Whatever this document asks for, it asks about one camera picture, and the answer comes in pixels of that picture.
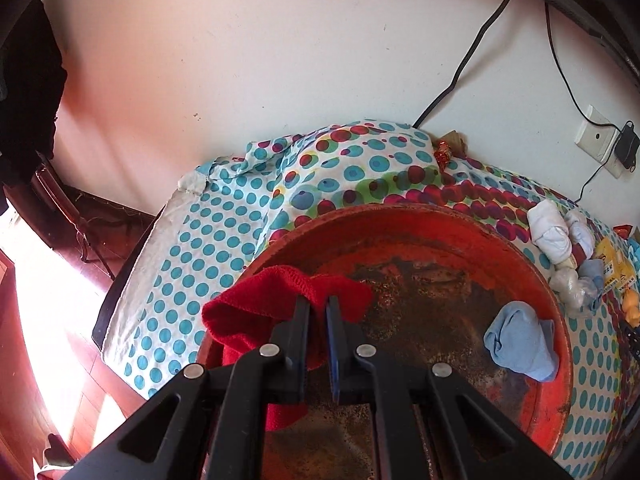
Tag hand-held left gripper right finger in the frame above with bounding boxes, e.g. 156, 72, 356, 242
325, 296, 576, 480

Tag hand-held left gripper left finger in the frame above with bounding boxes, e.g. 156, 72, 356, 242
60, 296, 312, 480

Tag plain red sock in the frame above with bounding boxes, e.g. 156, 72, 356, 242
201, 266, 375, 433

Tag red round metal tray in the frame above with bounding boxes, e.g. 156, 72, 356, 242
192, 204, 573, 480

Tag large yellow box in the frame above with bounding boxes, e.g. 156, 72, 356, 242
595, 237, 638, 296

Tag polka dot sheet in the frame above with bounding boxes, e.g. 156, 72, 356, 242
102, 119, 640, 480

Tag white underlay cloth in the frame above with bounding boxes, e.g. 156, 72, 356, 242
92, 172, 211, 361

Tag large white sock roll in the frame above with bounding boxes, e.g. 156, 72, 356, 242
527, 200, 573, 263

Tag brown cardboard piece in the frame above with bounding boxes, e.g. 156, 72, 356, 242
440, 130, 468, 156

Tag dark wooden chair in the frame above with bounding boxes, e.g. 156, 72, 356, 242
32, 152, 161, 281

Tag patterned bag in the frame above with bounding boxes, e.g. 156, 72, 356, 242
32, 432, 76, 480

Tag small white sock roll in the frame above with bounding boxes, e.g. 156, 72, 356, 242
565, 210, 596, 261

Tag black remote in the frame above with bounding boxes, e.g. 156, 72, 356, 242
617, 325, 640, 361

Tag orange toy duck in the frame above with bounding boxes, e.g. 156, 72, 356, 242
622, 285, 640, 328

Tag dark hanging clothes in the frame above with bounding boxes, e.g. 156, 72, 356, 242
0, 0, 68, 186

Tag black power adapter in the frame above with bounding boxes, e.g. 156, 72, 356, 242
614, 121, 640, 171

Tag thick black cable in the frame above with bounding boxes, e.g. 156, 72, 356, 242
412, 0, 521, 128

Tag thin adapter cable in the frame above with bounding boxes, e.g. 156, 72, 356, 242
577, 157, 618, 203

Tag white wall socket plate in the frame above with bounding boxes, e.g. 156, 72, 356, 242
602, 152, 628, 178
574, 105, 618, 163

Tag thin black cable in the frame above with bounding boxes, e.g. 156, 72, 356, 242
544, 2, 633, 131

